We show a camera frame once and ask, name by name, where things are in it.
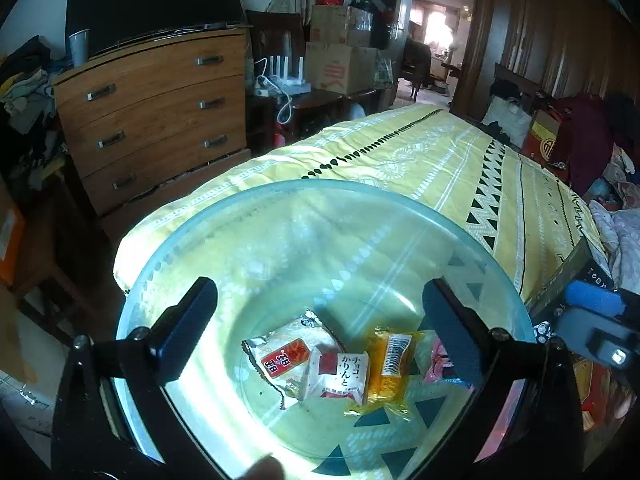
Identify yellow soft bread packet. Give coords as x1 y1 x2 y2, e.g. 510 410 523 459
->
344 327 424 420

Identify white rice cracker packet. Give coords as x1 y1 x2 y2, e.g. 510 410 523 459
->
241 310 344 410

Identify white red snack packet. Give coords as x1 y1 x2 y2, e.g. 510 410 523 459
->
303 349 369 405

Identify pink candy packet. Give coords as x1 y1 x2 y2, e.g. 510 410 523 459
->
423 336 471 388

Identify red yellow medicine box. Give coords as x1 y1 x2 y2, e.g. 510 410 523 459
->
573 356 636 432

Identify black product box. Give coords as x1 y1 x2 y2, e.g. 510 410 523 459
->
526 237 614 326

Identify white floral pillow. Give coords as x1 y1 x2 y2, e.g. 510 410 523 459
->
589 200 640 295

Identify clear glass bowl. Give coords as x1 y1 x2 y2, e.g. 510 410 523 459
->
117 180 533 479

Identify yellow patterned bed sheet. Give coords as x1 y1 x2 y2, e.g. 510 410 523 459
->
112 103 609 480

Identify red gold gift box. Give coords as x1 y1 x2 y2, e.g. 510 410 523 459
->
521 110 568 182

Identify maroon garment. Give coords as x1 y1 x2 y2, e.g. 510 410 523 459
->
550 92 639 195

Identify wooden chest of drawers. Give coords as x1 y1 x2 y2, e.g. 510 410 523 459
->
53 29 250 216

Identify white tote bag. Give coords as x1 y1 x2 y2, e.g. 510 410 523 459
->
480 96 533 150

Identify pile of clothes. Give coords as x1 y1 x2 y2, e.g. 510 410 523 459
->
1 36 68 190

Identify white wifi router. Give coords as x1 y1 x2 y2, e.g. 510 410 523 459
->
253 55 311 98

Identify stacked cardboard boxes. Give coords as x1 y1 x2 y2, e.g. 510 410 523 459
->
305 6 376 96

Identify black television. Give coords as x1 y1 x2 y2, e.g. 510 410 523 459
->
65 0 245 56

